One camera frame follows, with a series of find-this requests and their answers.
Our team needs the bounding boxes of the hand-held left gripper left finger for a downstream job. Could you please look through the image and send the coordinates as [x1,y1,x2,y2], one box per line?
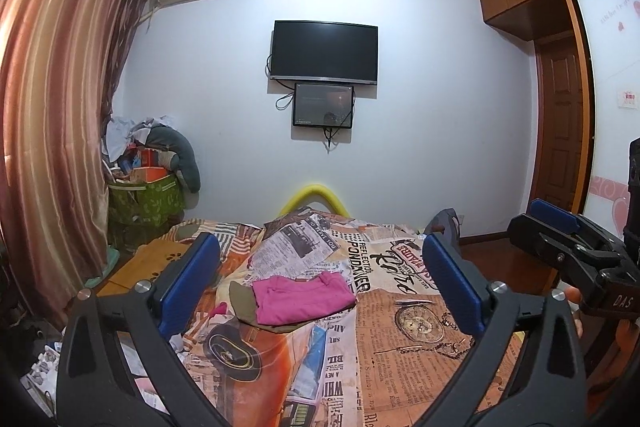
[55,232,242,427]

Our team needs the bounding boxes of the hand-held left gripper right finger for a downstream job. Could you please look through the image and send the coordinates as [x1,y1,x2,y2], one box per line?
[400,229,588,427]

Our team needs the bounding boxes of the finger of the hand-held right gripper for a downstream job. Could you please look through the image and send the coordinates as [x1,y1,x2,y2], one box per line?
[529,198,627,259]
[507,213,609,281]

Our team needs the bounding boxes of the pink pants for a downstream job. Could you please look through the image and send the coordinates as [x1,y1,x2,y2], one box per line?
[251,271,359,327]

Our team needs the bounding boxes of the person's right hand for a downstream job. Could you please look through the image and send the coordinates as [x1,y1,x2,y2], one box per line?
[561,286,587,339]

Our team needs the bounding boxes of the orange paw-print box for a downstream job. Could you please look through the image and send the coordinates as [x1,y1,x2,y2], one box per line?
[97,237,194,299]

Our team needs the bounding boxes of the olive green garment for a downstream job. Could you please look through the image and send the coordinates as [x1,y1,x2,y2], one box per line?
[228,279,282,334]

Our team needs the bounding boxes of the printed newspaper-pattern blanket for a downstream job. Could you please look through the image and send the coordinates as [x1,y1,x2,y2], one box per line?
[120,207,557,427]

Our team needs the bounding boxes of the green patterned bag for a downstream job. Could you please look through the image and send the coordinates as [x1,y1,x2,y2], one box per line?
[105,172,187,229]

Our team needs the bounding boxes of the brown wooden door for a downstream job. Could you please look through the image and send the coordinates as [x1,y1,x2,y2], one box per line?
[532,32,599,214]

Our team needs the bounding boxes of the grey plush toy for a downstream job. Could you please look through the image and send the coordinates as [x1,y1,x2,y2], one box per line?
[145,125,202,194]

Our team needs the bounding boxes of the white wardrobe sliding door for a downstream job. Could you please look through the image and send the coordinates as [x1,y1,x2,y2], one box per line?
[570,0,640,239]

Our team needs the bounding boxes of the yellow foam tube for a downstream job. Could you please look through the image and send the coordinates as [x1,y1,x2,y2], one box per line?
[277,183,349,219]

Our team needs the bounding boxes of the pile of light clothes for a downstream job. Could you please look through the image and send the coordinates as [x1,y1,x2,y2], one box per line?
[102,114,174,164]

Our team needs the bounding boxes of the striped brown curtain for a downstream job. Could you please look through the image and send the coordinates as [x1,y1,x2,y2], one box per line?
[0,0,157,334]

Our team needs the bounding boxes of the small black wall monitor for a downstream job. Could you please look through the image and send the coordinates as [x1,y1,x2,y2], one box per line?
[292,82,356,128]

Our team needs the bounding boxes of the large black wall television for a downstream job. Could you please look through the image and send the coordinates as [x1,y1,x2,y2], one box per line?
[270,20,379,86]

